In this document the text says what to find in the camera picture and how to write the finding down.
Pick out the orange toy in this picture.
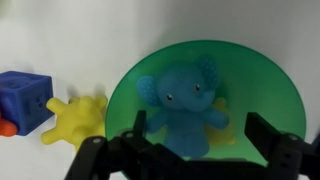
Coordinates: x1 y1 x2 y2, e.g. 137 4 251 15
0 111 18 138

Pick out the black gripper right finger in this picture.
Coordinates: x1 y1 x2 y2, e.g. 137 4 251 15
245 111 320 180

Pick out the yellow spiky toy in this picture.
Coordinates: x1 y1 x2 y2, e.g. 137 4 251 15
40 94 109 152

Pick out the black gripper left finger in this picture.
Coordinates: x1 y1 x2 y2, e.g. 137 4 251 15
64 109 161 180

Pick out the small yellow toy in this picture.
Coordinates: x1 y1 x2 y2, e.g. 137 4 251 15
203 96 236 148

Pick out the light blue elephant toy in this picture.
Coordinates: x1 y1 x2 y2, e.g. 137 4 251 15
136 55 230 160

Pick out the blue embossed cube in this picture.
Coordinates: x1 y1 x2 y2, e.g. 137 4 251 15
0 70 55 137

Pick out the green plastic bowl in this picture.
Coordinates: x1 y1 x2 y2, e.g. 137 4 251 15
104 40 307 180

